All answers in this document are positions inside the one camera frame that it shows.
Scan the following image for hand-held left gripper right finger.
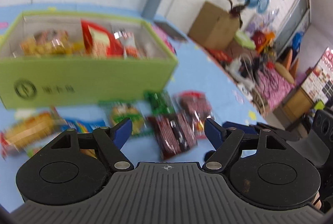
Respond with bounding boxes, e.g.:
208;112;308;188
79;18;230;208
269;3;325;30
202;118;288;172

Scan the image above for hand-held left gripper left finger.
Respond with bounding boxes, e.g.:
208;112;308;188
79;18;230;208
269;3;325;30
49;118;134;172

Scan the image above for green bordered cake packet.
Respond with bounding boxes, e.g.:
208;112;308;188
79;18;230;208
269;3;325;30
108;103;146;136

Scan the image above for blue rainbow snack packet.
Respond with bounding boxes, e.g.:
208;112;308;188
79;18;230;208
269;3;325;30
64;117;107;136

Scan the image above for dark red striped packet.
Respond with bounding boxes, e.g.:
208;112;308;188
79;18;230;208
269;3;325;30
146;112;198;161

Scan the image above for small green snack packet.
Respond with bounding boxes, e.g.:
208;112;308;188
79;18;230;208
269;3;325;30
144;90;175;116

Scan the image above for green cardboard box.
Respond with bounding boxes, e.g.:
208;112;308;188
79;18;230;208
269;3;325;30
0;11;179;110

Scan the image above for silver orange snack bag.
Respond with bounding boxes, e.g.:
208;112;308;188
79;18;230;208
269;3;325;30
113;30;139;58

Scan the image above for long yellow biscuit packet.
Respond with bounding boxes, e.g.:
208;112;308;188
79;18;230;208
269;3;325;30
0;107;65;159

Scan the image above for red nut packet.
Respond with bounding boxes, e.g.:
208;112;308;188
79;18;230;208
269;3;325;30
81;20;123;58

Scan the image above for clear packet of yellow snacks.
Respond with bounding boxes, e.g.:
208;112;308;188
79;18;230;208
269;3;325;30
19;29;75;56

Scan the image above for white power strip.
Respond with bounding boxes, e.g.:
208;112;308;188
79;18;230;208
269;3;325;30
233;57;258;100

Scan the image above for wooden cabinet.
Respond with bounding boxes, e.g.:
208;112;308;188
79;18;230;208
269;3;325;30
282;89;315;120

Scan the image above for blue printed tablecloth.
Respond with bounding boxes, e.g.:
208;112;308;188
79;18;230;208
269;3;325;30
0;3;276;214

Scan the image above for tan oval cushion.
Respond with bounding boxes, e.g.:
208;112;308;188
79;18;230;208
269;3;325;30
276;63;296;84

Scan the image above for colourful printed board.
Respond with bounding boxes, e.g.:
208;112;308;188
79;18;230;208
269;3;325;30
303;47;333;105

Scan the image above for red flat packet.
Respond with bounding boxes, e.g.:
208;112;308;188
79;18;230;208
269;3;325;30
211;48;233;63

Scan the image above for small cardboard box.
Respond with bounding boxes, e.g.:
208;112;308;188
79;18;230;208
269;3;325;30
226;39;250;58

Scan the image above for light green box lid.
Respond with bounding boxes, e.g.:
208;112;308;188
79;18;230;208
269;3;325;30
234;31;257;49

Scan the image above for red round toy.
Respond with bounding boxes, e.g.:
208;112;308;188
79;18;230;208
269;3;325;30
252;31;266;46

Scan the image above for purple picture card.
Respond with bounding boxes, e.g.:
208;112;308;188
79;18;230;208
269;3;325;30
247;20;266;34

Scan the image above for blue plastic item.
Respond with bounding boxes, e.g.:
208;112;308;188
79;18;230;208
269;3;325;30
291;33;303;54

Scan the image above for brown cardboard box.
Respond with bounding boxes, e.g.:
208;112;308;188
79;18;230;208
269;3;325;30
188;1;241;50

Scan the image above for dark smartphone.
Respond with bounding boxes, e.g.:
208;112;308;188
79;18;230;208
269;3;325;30
155;21;186;41

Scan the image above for dark brown crab figure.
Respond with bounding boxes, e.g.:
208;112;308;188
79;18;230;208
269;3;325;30
225;0;246;29

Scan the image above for small blue paper fan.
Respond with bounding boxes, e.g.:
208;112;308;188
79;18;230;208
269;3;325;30
256;0;272;14

